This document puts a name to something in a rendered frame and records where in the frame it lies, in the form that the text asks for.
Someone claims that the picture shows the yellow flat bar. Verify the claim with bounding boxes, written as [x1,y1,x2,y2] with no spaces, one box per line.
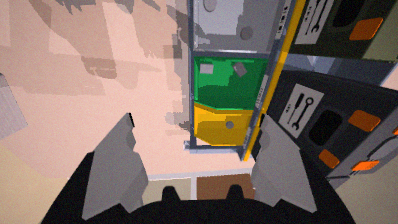
[243,0,306,161]

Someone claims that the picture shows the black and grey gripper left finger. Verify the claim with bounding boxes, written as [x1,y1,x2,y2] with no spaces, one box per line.
[41,112,149,224]

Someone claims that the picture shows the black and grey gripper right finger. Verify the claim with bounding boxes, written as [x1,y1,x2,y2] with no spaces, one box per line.
[250,113,356,224]

